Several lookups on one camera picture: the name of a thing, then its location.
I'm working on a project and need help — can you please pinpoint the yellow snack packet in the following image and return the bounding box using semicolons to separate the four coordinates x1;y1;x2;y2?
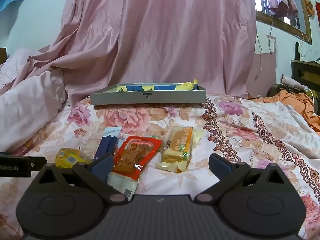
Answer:
54;147;88;169

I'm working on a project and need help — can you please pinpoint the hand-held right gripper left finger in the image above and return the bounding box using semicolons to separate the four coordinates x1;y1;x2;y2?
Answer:
32;154;127;204

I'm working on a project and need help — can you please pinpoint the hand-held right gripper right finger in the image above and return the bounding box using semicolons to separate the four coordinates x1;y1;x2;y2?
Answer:
195;154;288;203

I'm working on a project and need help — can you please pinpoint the pale pink quilt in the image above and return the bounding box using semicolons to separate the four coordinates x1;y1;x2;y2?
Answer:
0;47;68;153

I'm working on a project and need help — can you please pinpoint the pink curtain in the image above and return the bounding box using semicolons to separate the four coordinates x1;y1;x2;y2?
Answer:
49;0;258;107

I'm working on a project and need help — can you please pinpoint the wooden window frame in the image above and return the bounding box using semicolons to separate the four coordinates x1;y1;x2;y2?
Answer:
254;0;313;45

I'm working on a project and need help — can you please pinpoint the rolled paper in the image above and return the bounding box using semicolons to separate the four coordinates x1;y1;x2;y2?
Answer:
279;74;309;93

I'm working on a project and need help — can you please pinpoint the large yellow wrapper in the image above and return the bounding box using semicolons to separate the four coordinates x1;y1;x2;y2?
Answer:
176;79;200;91

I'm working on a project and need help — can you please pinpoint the grey cardboard tray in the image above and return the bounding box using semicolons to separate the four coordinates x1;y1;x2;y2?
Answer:
90;82;207;105

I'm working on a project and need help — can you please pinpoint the red snack packet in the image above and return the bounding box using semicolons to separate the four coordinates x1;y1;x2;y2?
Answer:
111;135;163;181

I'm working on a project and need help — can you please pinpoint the yellow green bread packet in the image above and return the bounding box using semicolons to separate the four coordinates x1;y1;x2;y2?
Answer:
155;126;203;173

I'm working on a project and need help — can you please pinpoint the dark wooden furniture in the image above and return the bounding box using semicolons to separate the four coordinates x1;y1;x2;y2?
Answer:
290;42;320;91

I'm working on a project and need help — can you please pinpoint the orange cloth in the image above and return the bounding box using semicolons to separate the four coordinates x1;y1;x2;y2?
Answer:
262;89;320;133

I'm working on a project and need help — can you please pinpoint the white hanging cable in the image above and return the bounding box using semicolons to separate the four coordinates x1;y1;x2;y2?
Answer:
257;15;276;55

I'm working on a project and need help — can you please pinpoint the blue white snack packet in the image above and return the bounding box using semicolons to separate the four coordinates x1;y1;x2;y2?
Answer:
94;127;122;161

